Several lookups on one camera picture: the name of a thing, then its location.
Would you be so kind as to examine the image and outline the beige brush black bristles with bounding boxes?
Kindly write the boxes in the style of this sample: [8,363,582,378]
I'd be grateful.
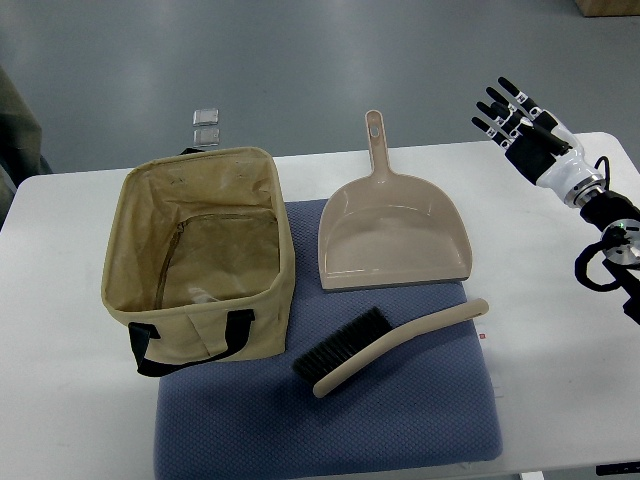
[292,298,489,398]

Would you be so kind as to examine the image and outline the yellow fabric bag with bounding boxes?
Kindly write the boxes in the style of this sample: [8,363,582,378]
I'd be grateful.
[101,147,295,377]

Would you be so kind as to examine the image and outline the cardboard box corner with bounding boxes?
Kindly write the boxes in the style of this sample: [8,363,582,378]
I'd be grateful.
[575,0,640,18]

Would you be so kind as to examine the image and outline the olive fabric object at left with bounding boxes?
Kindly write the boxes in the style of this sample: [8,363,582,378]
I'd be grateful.
[1,69,53,225]

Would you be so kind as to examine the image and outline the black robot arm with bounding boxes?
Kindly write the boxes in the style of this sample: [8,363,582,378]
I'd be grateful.
[574,156,639,324]

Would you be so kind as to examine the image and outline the beige plastic dustpan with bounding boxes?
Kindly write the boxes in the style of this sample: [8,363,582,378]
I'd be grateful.
[318,110,473,290]

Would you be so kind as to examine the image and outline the black table control panel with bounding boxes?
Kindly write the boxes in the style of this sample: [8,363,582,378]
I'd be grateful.
[595,461,640,476]

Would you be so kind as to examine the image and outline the clear floor plate upper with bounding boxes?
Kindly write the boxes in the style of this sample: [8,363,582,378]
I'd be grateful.
[192,108,219,127]

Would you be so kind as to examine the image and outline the blue cushion mat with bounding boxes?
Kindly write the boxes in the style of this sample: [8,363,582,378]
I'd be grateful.
[154,200,502,479]

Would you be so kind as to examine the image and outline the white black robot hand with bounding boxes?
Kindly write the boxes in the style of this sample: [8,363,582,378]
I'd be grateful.
[472,77,608,208]

